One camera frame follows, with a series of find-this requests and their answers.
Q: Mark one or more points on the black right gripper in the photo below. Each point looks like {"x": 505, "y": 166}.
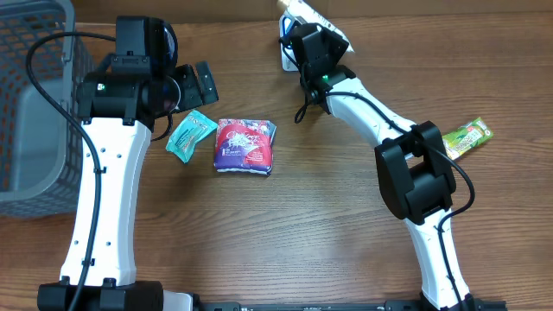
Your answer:
{"x": 335, "y": 44}

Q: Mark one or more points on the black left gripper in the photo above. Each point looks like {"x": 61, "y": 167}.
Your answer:
{"x": 197, "y": 95}

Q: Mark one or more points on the white tube gold cap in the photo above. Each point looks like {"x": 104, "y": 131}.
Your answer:
{"x": 300, "y": 11}

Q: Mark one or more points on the teal wet wipes pack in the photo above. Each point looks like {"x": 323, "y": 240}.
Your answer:
{"x": 192, "y": 129}

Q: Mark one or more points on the red purple pad pack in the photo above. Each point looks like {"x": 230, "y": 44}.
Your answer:
{"x": 244, "y": 146}

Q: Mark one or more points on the green juice carton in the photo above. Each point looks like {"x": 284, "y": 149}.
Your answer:
{"x": 467, "y": 137}

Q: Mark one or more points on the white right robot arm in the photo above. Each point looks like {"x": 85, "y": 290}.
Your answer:
{"x": 415, "y": 175}

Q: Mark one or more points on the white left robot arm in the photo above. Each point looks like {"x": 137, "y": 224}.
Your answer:
{"x": 118, "y": 105}

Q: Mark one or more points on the white barcode scanner box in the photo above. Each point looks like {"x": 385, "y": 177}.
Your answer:
{"x": 289, "y": 64}

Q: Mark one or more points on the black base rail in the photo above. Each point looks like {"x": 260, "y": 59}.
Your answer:
{"x": 393, "y": 305}

